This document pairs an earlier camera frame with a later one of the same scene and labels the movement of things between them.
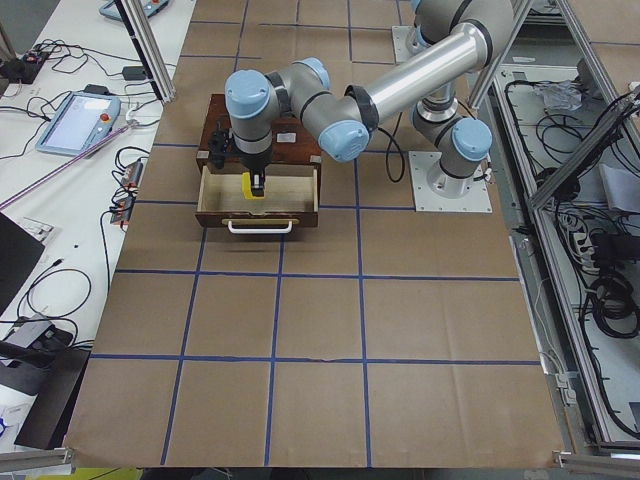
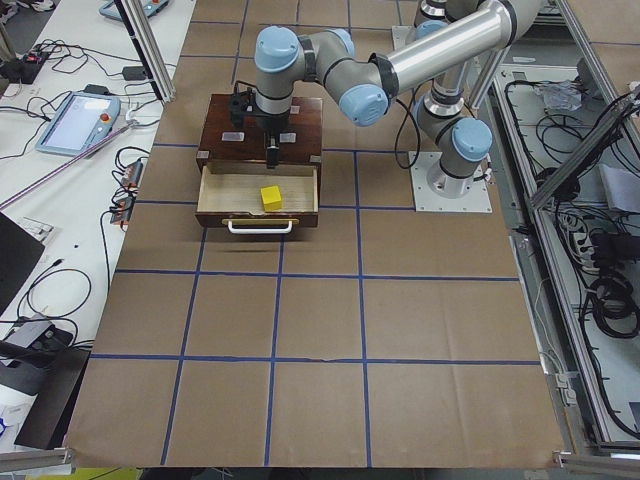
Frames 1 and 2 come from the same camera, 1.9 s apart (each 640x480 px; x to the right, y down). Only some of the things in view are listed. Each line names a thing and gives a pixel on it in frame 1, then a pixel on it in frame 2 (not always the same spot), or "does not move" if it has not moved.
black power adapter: [133, 73] does not move
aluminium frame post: [146, 42] does not move
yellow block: [246, 187] -> [271, 196]
